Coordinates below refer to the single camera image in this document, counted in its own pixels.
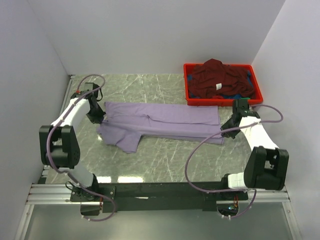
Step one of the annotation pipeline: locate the lavender t shirt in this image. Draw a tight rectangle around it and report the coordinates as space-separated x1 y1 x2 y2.
97 101 221 154

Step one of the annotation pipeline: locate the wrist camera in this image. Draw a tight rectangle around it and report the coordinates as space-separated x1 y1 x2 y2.
76 82 103 102
232 98 260 120

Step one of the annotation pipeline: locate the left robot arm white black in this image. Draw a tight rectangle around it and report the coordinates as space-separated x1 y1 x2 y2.
39 93 105 201

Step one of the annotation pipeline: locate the dark red t shirt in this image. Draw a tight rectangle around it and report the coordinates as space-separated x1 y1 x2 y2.
187 58 255 99

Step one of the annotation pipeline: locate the red plastic bin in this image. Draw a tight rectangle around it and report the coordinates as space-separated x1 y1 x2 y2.
183 63 264 107

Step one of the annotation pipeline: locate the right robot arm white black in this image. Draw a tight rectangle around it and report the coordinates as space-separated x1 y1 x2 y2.
219 113 289 200

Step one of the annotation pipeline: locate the aluminium front rail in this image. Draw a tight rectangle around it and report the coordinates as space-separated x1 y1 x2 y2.
26 184 291 205

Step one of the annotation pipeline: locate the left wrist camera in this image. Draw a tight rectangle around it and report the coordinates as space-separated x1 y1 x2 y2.
76 82 103 102

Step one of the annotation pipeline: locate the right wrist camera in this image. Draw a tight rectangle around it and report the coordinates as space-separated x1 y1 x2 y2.
232 98 260 120

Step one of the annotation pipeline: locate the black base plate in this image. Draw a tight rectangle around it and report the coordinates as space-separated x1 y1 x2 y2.
65 182 249 216

